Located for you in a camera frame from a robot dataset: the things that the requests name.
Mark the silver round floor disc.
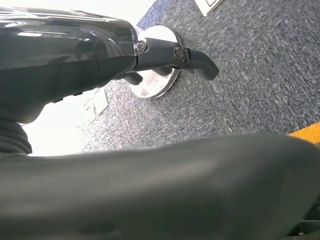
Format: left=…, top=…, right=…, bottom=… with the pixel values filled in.
left=128, top=25, right=183, bottom=100

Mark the black robot foot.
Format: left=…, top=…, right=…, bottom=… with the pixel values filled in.
left=287, top=195, right=320, bottom=240

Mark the yellow floor tape square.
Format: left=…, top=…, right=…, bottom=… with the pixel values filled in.
left=287, top=121, right=320, bottom=145

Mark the pale floor plate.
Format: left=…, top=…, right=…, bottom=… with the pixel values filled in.
left=193, top=0, right=224, bottom=17

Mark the ribbed left robot arm sleeve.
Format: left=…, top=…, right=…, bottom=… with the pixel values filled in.
left=0, top=117, right=33, bottom=156

